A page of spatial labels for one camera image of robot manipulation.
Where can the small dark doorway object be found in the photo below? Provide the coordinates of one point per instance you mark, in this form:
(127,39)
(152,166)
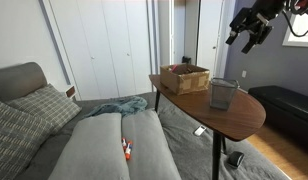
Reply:
(186,60)

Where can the white room door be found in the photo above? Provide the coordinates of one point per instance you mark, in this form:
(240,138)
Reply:
(209,40)

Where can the orange marker pen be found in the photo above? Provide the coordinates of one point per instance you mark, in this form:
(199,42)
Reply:
(128,151)

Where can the white framed window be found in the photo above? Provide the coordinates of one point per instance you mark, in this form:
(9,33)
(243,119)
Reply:
(300,35)

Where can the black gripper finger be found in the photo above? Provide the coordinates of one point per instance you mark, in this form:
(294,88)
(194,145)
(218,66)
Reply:
(255,41)
(232,38)

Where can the red pen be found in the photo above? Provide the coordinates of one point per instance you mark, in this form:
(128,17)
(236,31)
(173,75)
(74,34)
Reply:
(174,68)

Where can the small white wooden nightstand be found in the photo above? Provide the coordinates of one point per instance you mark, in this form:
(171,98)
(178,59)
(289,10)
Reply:
(70,91)

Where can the white wall outlet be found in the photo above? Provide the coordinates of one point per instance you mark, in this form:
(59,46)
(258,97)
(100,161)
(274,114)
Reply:
(244,74)

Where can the black storage bench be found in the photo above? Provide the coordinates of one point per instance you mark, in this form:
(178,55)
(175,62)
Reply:
(284,106)

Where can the grey plaid pillow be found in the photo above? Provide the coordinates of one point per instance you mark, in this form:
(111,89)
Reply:
(17,140)
(47,106)

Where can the silver mesh penholder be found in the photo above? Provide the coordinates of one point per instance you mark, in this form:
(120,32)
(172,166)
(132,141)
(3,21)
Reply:
(222,96)

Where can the grey sofa headrest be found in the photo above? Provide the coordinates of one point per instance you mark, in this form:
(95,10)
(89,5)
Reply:
(17,80)

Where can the small black floor device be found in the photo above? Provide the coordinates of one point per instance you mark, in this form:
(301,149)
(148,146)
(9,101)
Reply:
(235,159)

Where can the blue crumpled blanket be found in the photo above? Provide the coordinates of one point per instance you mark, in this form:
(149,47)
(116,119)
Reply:
(120,106)

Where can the grey floor rug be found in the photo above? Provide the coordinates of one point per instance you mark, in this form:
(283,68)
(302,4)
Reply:
(190,153)

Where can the white built-in closet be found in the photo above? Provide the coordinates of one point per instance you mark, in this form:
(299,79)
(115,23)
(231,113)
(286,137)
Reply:
(104,50)

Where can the black table leg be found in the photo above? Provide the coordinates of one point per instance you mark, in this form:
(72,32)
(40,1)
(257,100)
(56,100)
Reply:
(224,145)
(157,100)
(216,156)

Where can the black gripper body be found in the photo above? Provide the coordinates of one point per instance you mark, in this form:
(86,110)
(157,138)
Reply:
(257,16)

